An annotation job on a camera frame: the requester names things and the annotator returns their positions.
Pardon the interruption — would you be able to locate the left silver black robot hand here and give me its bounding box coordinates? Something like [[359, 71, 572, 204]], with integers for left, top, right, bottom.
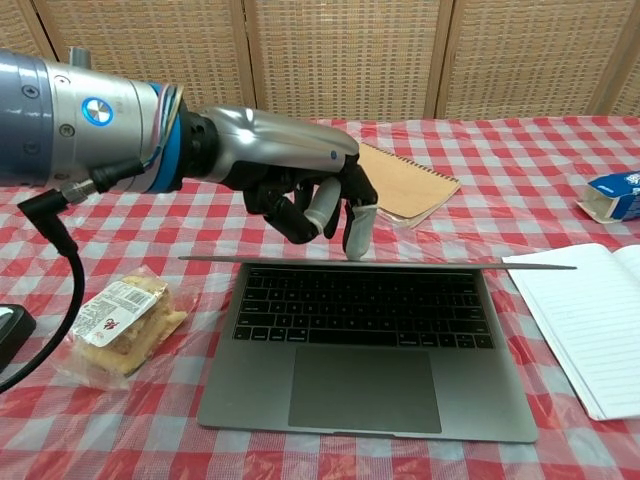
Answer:
[[179, 105, 379, 262]]

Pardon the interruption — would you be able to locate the blue white carton box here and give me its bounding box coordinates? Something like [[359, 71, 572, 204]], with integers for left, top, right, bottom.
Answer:
[[573, 169, 640, 225]]

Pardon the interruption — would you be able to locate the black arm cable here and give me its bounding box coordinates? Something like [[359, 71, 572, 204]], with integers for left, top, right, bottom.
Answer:
[[0, 160, 146, 394]]

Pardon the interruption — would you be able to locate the packaged bread with label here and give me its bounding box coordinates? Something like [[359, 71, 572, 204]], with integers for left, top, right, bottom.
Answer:
[[49, 266, 201, 391]]

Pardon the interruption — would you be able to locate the brown spiral notebook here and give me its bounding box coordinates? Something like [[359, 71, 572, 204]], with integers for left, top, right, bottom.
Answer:
[[357, 141, 462, 230]]

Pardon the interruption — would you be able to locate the black box device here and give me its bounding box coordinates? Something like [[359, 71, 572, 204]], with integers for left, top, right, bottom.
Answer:
[[0, 302, 38, 375]]

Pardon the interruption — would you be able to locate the open white lined notebook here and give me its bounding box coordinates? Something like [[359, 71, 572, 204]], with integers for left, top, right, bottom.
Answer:
[[501, 242, 640, 422]]

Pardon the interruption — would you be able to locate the silver laptop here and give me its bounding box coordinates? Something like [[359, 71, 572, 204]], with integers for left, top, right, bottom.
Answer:
[[178, 255, 578, 444]]

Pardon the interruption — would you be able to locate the red white checkered tablecloth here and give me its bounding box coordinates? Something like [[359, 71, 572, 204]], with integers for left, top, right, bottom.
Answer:
[[0, 115, 640, 480]]

